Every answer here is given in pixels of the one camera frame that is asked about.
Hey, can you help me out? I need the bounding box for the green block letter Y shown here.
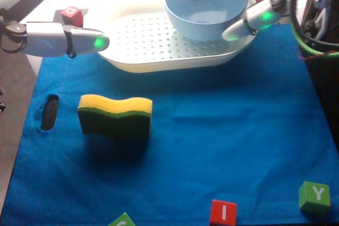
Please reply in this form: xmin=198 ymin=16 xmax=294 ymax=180
xmin=298 ymin=180 xmax=331 ymax=215

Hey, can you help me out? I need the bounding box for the blue cloth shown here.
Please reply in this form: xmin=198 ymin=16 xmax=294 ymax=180
xmin=0 ymin=23 xmax=339 ymax=226

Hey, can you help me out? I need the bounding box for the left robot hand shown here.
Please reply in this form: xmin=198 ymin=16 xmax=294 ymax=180
xmin=0 ymin=0 xmax=111 ymax=59

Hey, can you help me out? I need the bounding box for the red block letter G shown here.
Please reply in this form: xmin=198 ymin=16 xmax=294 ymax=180
xmin=60 ymin=6 xmax=85 ymax=27

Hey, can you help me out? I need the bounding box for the red block letter I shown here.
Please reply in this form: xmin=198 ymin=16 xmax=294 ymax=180
xmin=209 ymin=199 xmax=238 ymax=226

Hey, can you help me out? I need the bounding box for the light blue bowl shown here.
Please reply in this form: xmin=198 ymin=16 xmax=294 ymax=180
xmin=164 ymin=0 xmax=249 ymax=42

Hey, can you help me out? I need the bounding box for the yellow green sponge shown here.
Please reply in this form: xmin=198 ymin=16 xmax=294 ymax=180
xmin=77 ymin=94 xmax=154 ymax=143

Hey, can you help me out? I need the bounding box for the white perforated drain tray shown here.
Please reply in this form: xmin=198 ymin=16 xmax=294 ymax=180
xmin=96 ymin=3 xmax=259 ymax=74

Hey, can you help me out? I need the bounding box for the thick green cable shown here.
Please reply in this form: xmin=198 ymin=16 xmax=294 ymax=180
xmin=290 ymin=0 xmax=339 ymax=58

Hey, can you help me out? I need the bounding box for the green block letter C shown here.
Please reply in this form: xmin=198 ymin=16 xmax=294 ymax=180
xmin=108 ymin=212 xmax=136 ymax=226

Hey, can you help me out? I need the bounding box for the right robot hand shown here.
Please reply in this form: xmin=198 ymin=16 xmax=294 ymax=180
xmin=188 ymin=0 xmax=302 ymax=42

